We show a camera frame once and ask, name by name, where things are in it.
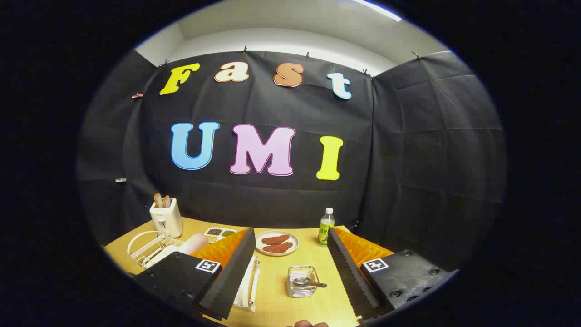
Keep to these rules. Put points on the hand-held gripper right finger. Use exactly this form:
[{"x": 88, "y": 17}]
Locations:
[{"x": 349, "y": 277}]

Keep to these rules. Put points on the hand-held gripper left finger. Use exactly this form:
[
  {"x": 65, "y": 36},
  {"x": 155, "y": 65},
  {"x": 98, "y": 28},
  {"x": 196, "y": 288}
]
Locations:
[{"x": 229, "y": 281}]

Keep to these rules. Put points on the pink plate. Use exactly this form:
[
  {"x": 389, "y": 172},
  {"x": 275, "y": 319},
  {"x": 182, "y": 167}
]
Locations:
[{"x": 194, "y": 243}]

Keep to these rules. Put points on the white plate with sausages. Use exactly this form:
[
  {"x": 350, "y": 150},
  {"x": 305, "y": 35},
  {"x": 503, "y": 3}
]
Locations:
[{"x": 292, "y": 240}]

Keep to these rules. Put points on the white compartment tray with spices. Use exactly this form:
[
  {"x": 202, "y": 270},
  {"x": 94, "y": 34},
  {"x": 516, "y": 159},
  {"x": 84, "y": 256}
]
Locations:
[{"x": 220, "y": 234}]

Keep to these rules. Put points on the green tea bottle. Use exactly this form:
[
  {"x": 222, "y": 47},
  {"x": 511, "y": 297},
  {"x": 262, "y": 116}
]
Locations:
[{"x": 325, "y": 231}]

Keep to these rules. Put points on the brown sausage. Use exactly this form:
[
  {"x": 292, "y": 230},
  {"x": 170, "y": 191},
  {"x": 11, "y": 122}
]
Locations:
[
  {"x": 275, "y": 239},
  {"x": 278, "y": 247}
]

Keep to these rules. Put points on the white toaster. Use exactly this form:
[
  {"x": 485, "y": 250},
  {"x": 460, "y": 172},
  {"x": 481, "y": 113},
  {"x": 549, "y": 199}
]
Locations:
[{"x": 166, "y": 222}]

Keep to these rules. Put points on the toasted bread slice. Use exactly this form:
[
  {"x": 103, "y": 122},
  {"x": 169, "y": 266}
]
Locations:
[
  {"x": 166, "y": 201},
  {"x": 158, "y": 201}
]

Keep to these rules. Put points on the black backdrop cloth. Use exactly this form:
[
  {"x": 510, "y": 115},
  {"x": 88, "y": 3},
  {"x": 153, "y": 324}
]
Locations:
[{"x": 408, "y": 159}]

